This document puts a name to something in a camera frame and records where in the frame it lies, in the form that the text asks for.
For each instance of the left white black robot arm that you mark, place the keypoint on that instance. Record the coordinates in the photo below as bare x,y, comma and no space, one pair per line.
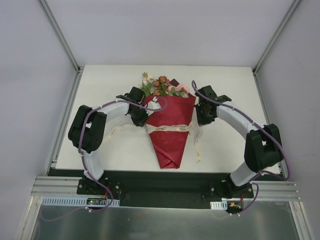
87,130

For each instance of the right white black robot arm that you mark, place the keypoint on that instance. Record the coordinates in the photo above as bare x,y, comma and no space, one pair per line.
263,144

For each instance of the left aluminium frame post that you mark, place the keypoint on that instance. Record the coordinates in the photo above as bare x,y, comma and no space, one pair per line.
59,34

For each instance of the left white cable duct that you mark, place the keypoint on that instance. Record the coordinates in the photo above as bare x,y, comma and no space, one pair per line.
79,202

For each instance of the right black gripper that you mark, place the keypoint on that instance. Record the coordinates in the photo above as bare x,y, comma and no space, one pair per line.
201,116

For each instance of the small pink rose stem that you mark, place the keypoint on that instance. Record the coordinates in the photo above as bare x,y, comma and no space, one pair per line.
181,90

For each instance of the white rose stem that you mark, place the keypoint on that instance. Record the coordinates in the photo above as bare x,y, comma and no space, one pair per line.
148,84

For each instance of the orange brown rose stem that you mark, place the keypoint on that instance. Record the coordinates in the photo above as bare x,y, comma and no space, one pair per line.
160,86

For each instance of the right white cable duct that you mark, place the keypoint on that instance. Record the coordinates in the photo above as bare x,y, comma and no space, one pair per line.
219,205

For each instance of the aluminium frame post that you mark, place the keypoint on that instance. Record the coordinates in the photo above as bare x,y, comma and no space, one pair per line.
59,34
294,5

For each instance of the right aluminium frame post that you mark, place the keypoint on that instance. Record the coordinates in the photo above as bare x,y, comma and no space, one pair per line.
294,5

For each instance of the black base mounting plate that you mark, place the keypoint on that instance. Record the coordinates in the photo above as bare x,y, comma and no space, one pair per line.
181,190

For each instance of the cream printed ribbon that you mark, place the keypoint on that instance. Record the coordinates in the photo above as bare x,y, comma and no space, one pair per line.
165,128

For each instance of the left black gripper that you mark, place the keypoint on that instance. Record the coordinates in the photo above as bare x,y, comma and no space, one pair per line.
139,117

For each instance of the aluminium front rail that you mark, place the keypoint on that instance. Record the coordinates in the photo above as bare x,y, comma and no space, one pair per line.
285,191

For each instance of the dark red wrapping cloth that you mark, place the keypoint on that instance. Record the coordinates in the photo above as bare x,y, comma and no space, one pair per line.
169,146

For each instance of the white cable duct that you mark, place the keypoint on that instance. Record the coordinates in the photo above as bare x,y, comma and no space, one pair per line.
79,202
219,205

